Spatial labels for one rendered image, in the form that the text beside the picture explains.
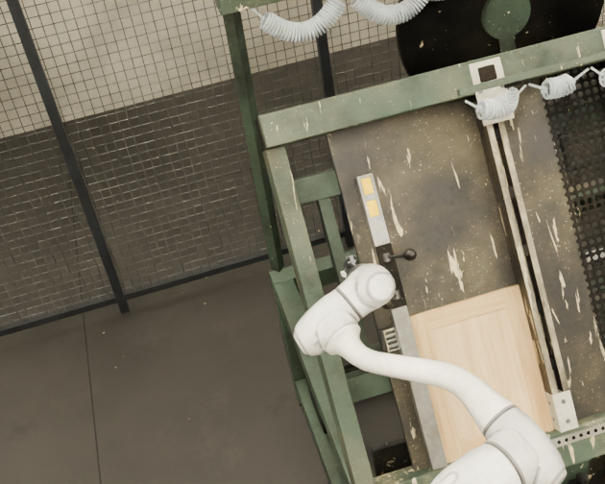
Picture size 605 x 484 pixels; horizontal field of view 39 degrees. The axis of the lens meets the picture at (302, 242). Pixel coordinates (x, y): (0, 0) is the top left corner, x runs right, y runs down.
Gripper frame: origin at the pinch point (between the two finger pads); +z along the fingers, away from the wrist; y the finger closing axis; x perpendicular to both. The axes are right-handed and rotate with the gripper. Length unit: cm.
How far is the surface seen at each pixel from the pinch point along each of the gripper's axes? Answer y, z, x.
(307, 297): 5.0, 10.5, -12.0
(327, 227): -13.0, 20.5, 1.1
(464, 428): 60, 14, 26
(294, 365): 55, 150, -11
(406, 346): 28.5, 11.5, 13.9
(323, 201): -21.3, 20.5, 1.7
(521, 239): 7, 12, 58
